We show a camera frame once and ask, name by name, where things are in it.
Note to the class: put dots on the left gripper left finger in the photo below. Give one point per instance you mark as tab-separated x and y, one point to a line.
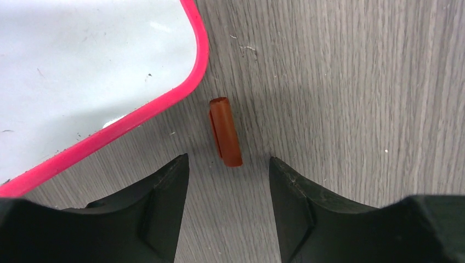
139	223

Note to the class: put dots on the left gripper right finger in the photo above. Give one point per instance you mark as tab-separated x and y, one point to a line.
314	224

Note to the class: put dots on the brown marker cap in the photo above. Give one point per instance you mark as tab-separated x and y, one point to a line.
224	132

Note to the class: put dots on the pink framed whiteboard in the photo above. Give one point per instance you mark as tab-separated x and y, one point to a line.
76	75

